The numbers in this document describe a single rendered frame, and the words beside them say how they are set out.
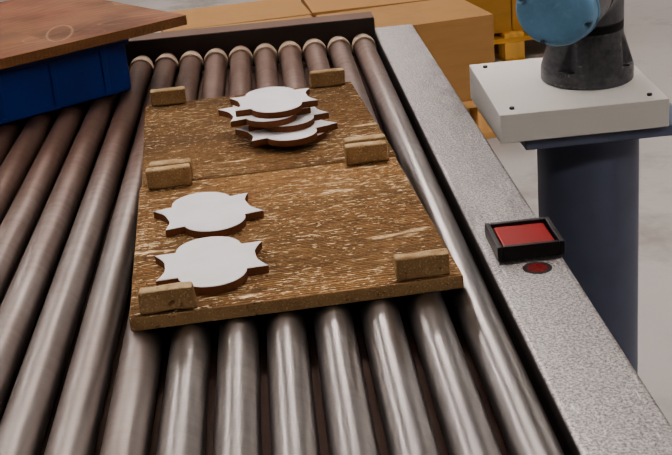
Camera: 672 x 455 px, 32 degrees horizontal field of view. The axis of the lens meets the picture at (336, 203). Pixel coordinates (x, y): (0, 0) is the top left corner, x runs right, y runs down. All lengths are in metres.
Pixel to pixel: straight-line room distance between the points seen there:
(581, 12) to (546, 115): 0.18
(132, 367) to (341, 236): 0.33
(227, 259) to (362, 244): 0.15
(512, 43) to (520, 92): 3.84
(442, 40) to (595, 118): 2.70
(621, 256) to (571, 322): 0.87
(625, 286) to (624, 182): 0.19
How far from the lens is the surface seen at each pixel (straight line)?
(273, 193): 1.53
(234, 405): 1.08
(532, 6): 1.79
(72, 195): 1.70
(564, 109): 1.87
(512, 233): 1.37
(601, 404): 1.06
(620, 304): 2.10
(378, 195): 1.49
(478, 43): 4.60
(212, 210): 1.47
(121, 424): 1.08
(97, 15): 2.28
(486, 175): 1.60
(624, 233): 2.05
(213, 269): 1.30
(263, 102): 1.76
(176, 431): 1.06
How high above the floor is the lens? 1.46
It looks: 21 degrees down
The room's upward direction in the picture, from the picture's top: 5 degrees counter-clockwise
